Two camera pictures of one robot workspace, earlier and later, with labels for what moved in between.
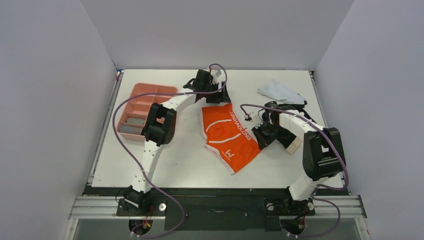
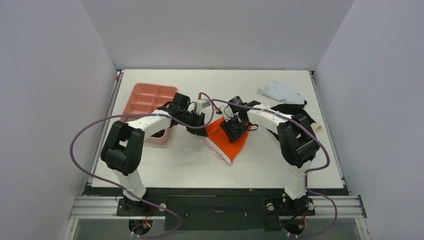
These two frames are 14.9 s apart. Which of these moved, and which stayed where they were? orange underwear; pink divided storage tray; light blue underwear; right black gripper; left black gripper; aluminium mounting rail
Moved: left black gripper; right black gripper; orange underwear
Stayed: light blue underwear; aluminium mounting rail; pink divided storage tray
